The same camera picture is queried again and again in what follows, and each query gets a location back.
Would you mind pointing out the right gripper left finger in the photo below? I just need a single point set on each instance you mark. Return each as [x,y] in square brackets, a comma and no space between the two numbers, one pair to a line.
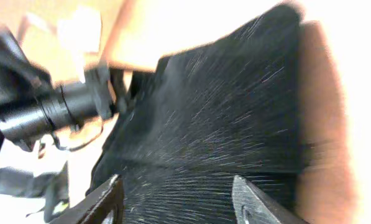
[103,205]

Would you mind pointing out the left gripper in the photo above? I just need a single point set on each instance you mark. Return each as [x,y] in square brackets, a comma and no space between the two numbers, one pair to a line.
[109,91]

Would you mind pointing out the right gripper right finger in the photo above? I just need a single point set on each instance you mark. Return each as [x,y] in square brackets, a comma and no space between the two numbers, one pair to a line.
[253,206]

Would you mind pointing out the black knit sweater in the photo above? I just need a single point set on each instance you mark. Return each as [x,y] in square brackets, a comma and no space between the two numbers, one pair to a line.
[228,108]

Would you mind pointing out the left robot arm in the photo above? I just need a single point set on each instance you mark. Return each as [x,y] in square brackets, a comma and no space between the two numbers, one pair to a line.
[31,107]

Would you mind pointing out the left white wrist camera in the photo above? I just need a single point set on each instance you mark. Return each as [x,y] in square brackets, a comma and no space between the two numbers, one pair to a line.
[80,34]

